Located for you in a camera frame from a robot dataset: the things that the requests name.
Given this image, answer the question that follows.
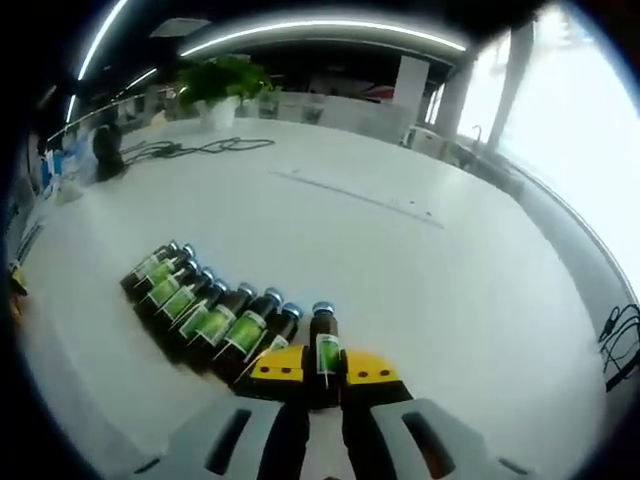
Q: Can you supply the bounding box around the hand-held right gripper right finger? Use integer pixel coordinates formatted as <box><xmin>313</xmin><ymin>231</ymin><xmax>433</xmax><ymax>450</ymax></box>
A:
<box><xmin>339</xmin><ymin>348</ymin><xmax>534</xmax><ymax>480</ymax></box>

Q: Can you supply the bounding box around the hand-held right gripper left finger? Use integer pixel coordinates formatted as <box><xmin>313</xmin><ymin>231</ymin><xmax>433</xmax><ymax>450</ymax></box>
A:
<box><xmin>130</xmin><ymin>343</ymin><xmax>314</xmax><ymax>480</ymax></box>

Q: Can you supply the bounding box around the group of brown medicine bottles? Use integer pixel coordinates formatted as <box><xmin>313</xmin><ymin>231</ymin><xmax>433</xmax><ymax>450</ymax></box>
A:
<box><xmin>118</xmin><ymin>238</ymin><xmax>305</xmax><ymax>391</ymax></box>

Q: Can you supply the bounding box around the brown medicine bottle green label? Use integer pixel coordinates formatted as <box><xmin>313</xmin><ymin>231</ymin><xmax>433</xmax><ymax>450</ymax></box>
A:
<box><xmin>305</xmin><ymin>300</ymin><xmax>347</xmax><ymax>414</ymax></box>

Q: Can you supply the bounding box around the blue white carton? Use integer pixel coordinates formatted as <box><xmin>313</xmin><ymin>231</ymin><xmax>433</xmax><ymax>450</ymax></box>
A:
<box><xmin>64</xmin><ymin>139</ymin><xmax>95</xmax><ymax>177</ymax></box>
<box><xmin>38</xmin><ymin>148</ymin><xmax>65</xmax><ymax>200</ymax></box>

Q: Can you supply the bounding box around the black round desk device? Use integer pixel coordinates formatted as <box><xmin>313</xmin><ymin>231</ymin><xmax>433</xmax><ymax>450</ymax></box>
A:
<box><xmin>92</xmin><ymin>124</ymin><xmax>127</xmax><ymax>183</ymax></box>

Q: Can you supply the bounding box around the short ceiling light strip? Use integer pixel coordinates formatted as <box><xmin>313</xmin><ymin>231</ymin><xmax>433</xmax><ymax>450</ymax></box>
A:
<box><xmin>119</xmin><ymin>67</ymin><xmax>159</xmax><ymax>92</ymax></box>

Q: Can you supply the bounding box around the long ceiling light strip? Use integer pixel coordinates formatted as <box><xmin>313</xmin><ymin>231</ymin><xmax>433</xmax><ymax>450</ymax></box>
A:
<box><xmin>178</xmin><ymin>20</ymin><xmax>470</xmax><ymax>58</ymax></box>
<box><xmin>73</xmin><ymin>0</ymin><xmax>133</xmax><ymax>82</ymax></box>

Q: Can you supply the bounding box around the green plant white pot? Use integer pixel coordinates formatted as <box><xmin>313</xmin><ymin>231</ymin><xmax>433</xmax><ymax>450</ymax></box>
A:
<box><xmin>175</xmin><ymin>54</ymin><xmax>281</xmax><ymax>129</ymax></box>

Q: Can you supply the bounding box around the grey sink counter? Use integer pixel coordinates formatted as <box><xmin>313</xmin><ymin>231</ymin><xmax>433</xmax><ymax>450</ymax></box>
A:
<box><xmin>439</xmin><ymin>134</ymin><xmax>506</xmax><ymax>174</ymax></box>

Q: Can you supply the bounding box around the ceiling air vent panel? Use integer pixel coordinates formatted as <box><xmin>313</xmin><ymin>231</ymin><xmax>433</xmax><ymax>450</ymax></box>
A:
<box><xmin>149</xmin><ymin>18</ymin><xmax>212</xmax><ymax>39</ymax></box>

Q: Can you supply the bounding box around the bright window with blinds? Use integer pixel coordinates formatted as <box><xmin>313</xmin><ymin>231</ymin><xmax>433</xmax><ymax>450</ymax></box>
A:
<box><xmin>492</xmin><ymin>14</ymin><xmax>634</xmax><ymax>261</ymax></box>

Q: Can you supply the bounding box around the white low cabinet row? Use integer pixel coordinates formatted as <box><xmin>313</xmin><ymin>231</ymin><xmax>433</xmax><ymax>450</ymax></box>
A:
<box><xmin>277</xmin><ymin>89</ymin><xmax>419</xmax><ymax>139</ymax></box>

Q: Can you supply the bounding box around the black cable bundle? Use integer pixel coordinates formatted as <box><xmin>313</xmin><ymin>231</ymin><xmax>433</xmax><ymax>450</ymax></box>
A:
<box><xmin>597</xmin><ymin>301</ymin><xmax>640</xmax><ymax>395</ymax></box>

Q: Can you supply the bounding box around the black power cable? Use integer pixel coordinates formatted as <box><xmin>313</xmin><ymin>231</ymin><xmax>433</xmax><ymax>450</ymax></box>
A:
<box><xmin>122</xmin><ymin>136</ymin><xmax>277</xmax><ymax>165</ymax></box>

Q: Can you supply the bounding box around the red blue flag wall print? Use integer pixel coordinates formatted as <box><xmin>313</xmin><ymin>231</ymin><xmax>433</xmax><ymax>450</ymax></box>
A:
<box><xmin>344</xmin><ymin>82</ymin><xmax>397</xmax><ymax>105</ymax></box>

